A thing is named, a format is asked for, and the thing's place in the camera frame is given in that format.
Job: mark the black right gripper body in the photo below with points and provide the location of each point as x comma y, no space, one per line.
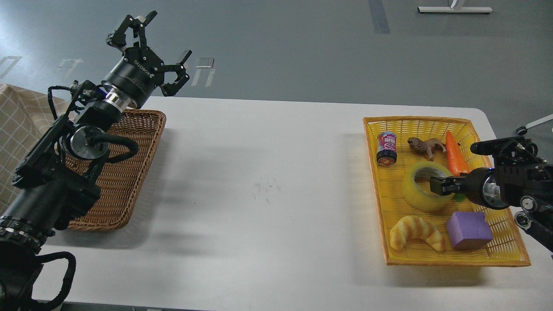
480,187

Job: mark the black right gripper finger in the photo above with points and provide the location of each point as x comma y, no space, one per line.
444,189
447,179

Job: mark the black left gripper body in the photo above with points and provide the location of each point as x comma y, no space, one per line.
135,75

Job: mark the yellow tape roll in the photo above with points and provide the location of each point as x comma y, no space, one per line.
416,196

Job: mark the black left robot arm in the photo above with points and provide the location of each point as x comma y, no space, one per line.
58,177

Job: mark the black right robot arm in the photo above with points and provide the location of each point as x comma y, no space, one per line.
519,178

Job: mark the orange toy carrot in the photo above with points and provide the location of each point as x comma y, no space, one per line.
457,165

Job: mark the brown toy animal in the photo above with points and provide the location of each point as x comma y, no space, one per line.
426,146

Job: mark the purple foam block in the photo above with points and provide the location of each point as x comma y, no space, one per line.
468,230

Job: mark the yellow plastic basket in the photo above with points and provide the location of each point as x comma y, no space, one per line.
506,249

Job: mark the toy croissant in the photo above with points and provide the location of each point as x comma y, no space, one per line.
414,227

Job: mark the small drink can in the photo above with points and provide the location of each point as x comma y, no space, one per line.
386,149

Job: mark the brown wicker basket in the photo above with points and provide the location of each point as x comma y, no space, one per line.
122,182

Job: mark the beige checkered cloth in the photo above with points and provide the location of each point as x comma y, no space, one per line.
25,116

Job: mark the white stand base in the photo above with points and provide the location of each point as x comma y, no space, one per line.
456,7

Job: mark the white chair frame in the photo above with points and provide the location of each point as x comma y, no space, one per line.
522,130

